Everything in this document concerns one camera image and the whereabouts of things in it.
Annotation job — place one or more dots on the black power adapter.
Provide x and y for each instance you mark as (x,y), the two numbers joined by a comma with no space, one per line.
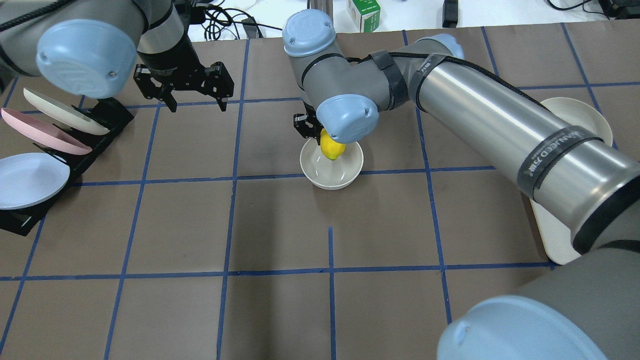
(450,13)

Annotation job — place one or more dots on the beige plate in rack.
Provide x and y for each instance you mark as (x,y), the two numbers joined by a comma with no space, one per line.
(64,113)

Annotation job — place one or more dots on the yellow lemon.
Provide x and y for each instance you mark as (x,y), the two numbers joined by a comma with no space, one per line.
(331,149)

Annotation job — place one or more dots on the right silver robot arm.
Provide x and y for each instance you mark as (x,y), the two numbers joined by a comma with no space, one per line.
(588,309)

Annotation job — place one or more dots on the light blue plate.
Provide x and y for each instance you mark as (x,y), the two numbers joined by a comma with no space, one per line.
(29,179)

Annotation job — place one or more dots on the aluminium frame post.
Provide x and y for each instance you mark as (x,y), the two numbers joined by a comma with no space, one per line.
(325,6)

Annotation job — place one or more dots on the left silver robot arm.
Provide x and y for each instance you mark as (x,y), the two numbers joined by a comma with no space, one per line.
(92,47)

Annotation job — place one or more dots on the green white carton box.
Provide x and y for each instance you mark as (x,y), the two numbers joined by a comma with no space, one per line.
(366,14)

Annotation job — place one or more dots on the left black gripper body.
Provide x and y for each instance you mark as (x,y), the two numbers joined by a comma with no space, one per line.
(171,62)

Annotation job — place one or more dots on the cream round plate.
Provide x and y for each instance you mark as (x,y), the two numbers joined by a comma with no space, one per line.
(578,113)

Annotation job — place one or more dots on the cream rectangular tray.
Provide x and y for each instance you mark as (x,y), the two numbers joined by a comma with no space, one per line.
(555,236)

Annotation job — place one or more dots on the white ceramic bowl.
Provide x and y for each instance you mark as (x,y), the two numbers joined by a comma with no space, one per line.
(327,174)

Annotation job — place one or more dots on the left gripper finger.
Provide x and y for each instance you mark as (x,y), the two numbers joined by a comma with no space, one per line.
(221,99)
(166,96)

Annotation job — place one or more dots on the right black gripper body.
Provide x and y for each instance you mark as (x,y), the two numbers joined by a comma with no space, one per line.
(306,125)

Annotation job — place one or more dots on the pink plate in rack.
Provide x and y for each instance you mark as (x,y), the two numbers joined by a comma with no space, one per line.
(44,133)

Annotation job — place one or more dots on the black dish rack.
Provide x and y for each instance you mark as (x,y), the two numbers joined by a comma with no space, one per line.
(109,113)

